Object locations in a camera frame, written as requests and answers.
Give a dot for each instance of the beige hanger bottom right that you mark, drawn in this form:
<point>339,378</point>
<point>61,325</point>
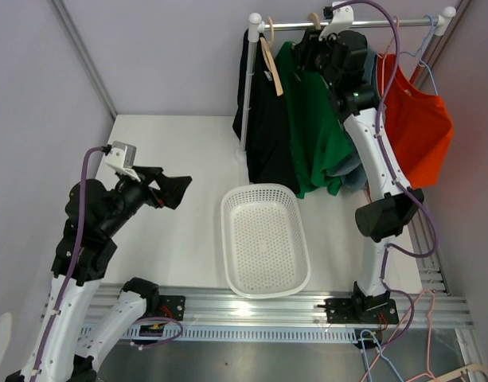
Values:
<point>465,370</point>

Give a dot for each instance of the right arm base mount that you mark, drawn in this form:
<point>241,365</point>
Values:
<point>360,309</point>

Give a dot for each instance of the green t shirt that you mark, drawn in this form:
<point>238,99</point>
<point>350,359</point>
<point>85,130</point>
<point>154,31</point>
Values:
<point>322,154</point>

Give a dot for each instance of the pink wire hanger on floor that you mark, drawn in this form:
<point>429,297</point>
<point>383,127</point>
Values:
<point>428,373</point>

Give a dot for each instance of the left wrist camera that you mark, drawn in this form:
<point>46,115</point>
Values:
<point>121,157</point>

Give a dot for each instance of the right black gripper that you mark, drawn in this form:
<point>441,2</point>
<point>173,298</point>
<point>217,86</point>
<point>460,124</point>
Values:
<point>306,49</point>

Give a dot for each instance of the white plastic laundry basket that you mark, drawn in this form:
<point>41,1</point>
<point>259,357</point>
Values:
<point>264,245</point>

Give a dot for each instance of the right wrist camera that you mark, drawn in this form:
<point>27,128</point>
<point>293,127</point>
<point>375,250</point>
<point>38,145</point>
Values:
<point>339,16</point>

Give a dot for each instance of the black t shirt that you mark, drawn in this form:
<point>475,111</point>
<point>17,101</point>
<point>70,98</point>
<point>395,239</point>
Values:
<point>268,136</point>

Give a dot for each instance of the white metal clothes rack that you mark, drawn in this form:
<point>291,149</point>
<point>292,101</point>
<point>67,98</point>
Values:
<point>440,26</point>

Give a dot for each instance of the blue wire hanger on floor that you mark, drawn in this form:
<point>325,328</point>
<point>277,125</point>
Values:
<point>368,337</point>

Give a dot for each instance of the aluminium rail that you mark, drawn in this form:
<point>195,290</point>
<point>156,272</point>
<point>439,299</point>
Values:
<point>212,306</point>

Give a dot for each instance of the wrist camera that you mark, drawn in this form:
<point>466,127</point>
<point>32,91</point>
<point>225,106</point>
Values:
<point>339,16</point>
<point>121,157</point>

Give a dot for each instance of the beige wooden hanger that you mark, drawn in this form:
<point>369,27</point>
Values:
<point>315,19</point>
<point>269,59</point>

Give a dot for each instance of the orange t shirt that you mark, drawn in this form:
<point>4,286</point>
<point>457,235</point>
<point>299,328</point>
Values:
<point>417,124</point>

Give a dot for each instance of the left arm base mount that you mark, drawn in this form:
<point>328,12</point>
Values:
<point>168,306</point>

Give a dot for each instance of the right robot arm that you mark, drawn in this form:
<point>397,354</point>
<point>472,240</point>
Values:
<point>345,63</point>

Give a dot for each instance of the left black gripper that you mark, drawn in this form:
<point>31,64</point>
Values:
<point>171,192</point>

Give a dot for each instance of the blue grey t shirt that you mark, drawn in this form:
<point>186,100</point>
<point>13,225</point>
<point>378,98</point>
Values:
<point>356,180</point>

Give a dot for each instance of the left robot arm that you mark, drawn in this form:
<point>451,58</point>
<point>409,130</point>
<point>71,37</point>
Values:
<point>95,214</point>

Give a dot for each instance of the white slotted cable duct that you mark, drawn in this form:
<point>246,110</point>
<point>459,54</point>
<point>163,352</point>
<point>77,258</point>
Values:
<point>239,333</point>

